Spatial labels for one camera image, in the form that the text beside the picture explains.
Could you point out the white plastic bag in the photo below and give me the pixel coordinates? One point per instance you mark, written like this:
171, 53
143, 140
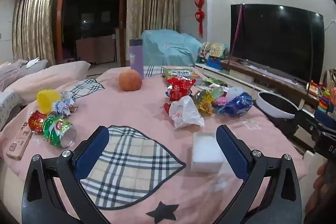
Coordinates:
183, 113

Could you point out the orange fruit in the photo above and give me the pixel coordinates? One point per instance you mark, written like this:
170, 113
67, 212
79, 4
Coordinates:
130, 80

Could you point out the beige patterned curtain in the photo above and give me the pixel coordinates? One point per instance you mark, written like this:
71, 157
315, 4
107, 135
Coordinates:
31, 24
152, 3

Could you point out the black flat television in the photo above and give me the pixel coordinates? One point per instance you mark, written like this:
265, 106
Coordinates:
275, 37

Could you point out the pink sofa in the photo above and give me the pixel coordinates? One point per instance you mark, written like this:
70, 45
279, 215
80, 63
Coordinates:
52, 75

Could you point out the purple drink bottle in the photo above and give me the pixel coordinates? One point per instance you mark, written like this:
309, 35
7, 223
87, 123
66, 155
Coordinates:
136, 61

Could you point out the children's picture book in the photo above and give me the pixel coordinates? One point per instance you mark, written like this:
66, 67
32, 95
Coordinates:
181, 72

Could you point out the teal covered armchair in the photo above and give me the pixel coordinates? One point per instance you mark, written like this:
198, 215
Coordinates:
168, 48

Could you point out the beige remote control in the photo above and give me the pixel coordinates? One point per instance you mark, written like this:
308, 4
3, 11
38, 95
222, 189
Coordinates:
19, 141

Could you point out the tan handbag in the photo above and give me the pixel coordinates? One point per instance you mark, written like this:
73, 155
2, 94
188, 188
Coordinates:
330, 79

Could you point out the yellow snack wrapper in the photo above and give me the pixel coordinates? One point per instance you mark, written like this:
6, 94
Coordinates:
204, 103

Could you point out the red foil wrapper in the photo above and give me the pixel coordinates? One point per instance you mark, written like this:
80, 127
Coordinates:
36, 123

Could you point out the red snack bag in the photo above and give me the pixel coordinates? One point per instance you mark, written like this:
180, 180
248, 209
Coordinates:
178, 87

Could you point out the crushed green can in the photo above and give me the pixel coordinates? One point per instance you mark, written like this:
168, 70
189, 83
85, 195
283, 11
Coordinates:
56, 130

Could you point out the yellow plastic cup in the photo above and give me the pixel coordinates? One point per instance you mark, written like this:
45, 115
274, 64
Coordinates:
46, 100

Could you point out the white TV cabinet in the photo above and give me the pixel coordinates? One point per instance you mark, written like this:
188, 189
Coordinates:
275, 80

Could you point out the wooden door frame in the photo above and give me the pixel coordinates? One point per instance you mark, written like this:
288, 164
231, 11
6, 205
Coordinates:
58, 29

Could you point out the black white-rimmed trash bin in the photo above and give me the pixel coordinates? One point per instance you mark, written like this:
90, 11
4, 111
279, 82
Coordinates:
275, 106

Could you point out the pink ribbon stick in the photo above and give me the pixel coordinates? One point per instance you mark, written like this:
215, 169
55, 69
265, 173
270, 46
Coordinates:
238, 29

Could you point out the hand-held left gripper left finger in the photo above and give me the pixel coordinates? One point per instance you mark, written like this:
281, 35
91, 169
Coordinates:
93, 150

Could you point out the rainbow stacking rings toy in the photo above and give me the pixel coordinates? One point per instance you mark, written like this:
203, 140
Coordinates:
324, 102

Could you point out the striped pillow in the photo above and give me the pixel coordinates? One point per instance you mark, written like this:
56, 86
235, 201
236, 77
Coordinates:
10, 74

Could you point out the pink low cabinet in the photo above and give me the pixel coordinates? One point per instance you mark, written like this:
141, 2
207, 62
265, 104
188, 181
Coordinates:
95, 49

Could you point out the red toy telephone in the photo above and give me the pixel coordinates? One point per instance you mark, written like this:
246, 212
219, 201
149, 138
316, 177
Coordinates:
314, 87

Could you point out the colourful toy cash register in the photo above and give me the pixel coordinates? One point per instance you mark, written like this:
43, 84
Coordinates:
214, 50

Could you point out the pink plastic toy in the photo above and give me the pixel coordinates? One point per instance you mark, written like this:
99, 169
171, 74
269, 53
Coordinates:
333, 96

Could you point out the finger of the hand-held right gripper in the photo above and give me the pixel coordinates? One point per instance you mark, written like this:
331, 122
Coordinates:
305, 121

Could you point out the white foam block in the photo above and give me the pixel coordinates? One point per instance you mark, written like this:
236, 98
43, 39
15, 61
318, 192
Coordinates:
207, 153

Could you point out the red hanging knot decoration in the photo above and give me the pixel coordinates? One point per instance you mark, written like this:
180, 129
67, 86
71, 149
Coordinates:
199, 1

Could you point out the silver crumpled wrapper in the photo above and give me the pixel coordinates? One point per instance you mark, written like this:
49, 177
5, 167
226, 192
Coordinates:
63, 107

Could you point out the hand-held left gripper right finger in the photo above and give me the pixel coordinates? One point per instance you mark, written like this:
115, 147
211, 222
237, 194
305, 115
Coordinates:
232, 150

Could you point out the person's right hand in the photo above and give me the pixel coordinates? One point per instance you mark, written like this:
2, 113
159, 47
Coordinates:
319, 187

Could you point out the blue snack bag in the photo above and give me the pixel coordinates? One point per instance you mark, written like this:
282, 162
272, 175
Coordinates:
236, 106

